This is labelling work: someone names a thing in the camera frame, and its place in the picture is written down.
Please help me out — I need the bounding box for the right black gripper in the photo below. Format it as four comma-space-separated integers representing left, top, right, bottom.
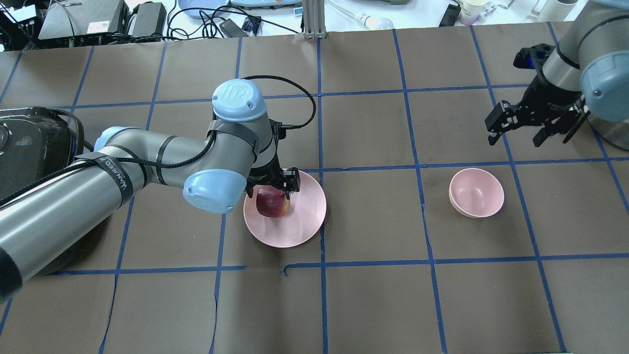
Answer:
485, 74, 585, 147

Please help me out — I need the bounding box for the black power adapter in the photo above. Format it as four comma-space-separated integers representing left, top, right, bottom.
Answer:
129, 1, 166, 38

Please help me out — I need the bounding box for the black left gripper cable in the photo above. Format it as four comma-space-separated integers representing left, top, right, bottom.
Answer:
0, 75, 317, 207

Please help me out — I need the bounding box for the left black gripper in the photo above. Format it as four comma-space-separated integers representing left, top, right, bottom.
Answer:
246, 155, 301, 199

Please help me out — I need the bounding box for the grey electronics box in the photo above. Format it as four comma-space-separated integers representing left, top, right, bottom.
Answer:
38, 0, 129, 41

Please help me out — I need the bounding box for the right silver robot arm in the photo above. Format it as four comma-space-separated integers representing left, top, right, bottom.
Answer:
485, 0, 629, 147

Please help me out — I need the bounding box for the pink bowl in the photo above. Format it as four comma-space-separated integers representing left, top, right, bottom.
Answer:
448, 168, 505, 219

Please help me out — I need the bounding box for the pink plate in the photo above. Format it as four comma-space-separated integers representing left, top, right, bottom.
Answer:
243, 171, 327, 248

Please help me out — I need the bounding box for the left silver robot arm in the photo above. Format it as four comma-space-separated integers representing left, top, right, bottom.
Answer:
0, 76, 305, 302

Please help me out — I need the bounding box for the aluminium frame post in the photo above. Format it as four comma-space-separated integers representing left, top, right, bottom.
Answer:
302, 0, 328, 40

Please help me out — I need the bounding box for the red apple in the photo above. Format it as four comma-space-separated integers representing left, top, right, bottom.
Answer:
256, 186, 290, 219

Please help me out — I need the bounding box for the black rice cooker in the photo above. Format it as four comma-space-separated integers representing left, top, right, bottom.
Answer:
0, 107, 94, 199

